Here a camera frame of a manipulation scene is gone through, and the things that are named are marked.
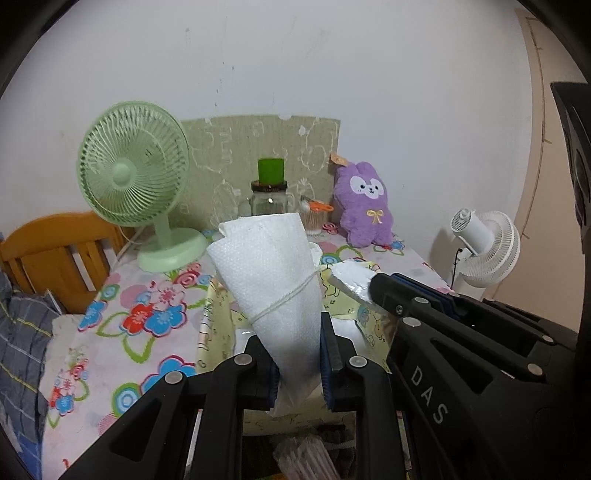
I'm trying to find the clear plastic packet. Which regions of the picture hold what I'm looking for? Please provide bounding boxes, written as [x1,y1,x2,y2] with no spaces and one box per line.
[273,435,339,480]

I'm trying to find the white tissue packet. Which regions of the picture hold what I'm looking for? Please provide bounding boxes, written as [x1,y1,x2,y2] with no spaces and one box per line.
[329,260,377,306]

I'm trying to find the floral tablecloth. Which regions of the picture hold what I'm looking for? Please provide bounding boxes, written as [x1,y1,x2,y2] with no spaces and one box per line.
[41,230,448,479]

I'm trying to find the white standing fan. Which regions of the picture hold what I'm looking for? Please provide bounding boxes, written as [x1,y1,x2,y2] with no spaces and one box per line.
[450,208,521,289]

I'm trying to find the yellow cartoon fabric storage box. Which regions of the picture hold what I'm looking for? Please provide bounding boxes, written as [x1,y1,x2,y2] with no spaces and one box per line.
[197,266,397,436]

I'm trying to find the purple bunny plush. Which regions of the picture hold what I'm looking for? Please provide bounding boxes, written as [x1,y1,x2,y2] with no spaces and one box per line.
[332,157,394,248]

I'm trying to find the grey plaid bedding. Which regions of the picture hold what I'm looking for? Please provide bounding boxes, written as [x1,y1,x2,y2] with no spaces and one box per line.
[1,274,58,476]

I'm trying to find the cotton swab jar orange lid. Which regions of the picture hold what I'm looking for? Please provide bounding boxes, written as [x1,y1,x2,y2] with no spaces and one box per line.
[298,196,334,235]

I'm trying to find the glass mason jar mug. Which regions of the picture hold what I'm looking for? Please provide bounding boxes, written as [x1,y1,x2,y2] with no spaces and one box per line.
[249,180,294,216]

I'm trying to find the green cup on jar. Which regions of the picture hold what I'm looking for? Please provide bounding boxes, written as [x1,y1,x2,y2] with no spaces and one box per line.
[257,158,284,185]

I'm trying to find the green patterned cardboard panel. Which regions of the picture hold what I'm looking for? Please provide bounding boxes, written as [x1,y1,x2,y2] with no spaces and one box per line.
[177,115,342,232]

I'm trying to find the green desk fan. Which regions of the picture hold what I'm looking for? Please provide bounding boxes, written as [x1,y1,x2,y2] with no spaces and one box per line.
[76,101,208,272]

